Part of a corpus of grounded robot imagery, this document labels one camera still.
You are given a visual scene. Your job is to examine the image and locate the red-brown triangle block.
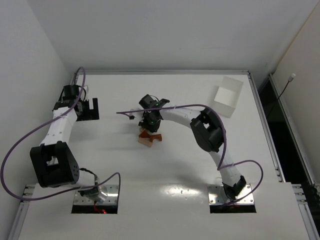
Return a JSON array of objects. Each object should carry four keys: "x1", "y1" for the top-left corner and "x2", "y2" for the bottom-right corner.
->
[{"x1": 139, "y1": 130, "x2": 151, "y2": 139}]

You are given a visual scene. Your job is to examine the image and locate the red-brown arch block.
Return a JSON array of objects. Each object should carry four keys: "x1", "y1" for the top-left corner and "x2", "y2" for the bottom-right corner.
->
[{"x1": 149, "y1": 134, "x2": 163, "y2": 142}]

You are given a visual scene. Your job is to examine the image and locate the light wood plank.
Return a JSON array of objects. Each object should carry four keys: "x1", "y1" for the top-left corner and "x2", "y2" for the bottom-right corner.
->
[{"x1": 138, "y1": 138, "x2": 153, "y2": 148}]

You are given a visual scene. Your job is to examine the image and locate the white perforated box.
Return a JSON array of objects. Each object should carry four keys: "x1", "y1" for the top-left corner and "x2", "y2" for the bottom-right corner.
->
[{"x1": 211, "y1": 76, "x2": 244, "y2": 118}]

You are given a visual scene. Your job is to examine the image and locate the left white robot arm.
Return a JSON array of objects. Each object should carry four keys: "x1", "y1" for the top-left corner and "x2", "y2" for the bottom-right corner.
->
[{"x1": 30, "y1": 84, "x2": 100, "y2": 195}]

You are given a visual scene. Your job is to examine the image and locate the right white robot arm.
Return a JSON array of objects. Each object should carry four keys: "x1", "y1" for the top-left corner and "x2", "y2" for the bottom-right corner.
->
[{"x1": 139, "y1": 94, "x2": 247, "y2": 200}]

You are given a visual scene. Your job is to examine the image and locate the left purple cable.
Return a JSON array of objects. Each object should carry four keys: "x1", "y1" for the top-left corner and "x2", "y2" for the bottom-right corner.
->
[{"x1": 0, "y1": 66, "x2": 121, "y2": 201}]

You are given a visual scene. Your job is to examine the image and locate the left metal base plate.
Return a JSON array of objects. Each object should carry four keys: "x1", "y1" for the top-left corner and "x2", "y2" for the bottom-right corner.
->
[{"x1": 73, "y1": 184, "x2": 119, "y2": 206}]

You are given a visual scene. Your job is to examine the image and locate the metal base plate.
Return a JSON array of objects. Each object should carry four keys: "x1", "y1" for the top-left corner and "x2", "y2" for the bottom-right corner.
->
[
  {"x1": 73, "y1": 184, "x2": 119, "y2": 206},
  {"x1": 207, "y1": 184, "x2": 255, "y2": 206}
]

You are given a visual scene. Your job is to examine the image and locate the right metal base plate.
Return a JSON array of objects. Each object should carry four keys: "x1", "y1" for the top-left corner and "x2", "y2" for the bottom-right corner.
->
[{"x1": 207, "y1": 184, "x2": 255, "y2": 206}]

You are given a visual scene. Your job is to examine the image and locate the black wall cable with plug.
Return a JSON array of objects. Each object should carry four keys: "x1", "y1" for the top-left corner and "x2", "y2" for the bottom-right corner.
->
[{"x1": 265, "y1": 73, "x2": 297, "y2": 118}]

